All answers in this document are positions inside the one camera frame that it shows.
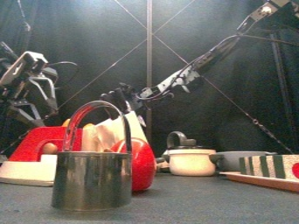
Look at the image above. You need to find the pink sushi tray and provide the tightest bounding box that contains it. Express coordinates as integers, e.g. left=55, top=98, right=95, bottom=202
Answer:
left=219, top=171, right=299, bottom=193

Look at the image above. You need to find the white toy knife block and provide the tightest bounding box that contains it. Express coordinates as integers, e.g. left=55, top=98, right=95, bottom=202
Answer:
left=92, top=110, right=149, bottom=153

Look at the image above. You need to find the small tan round ball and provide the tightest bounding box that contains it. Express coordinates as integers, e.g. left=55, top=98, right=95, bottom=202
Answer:
left=41, top=143, right=60, bottom=155

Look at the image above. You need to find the black pot lid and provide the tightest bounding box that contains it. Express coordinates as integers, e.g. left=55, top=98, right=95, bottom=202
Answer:
left=168, top=144, right=217, bottom=151

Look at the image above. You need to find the white toy pot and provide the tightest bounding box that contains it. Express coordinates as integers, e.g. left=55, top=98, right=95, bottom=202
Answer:
left=161, top=148, right=219, bottom=177

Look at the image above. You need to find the glossy red round toy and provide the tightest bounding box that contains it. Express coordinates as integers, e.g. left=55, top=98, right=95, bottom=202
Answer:
left=111, top=137, right=157, bottom=193

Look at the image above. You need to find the grey toy pot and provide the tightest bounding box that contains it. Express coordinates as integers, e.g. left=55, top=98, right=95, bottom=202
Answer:
left=209, top=150, right=277, bottom=172

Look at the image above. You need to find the vertical metal frame pole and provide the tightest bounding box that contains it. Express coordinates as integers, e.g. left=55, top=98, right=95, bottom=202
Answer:
left=144, top=0, right=155, bottom=144

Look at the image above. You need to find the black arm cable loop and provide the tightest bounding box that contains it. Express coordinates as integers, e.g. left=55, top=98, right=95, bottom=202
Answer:
left=48, top=59, right=80, bottom=88

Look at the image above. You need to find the black-handled toy knife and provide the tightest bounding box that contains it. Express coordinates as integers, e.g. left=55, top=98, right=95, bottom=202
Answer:
left=99, top=92, right=115, bottom=110

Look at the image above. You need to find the thin diagonal brace wire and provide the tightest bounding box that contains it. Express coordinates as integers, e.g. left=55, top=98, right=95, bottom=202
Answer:
left=113, top=0, right=295, bottom=154
left=57, top=0, right=197, bottom=109

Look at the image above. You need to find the shiny metal pail with handle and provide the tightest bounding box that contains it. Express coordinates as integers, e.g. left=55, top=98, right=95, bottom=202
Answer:
left=51, top=100, right=135, bottom=212

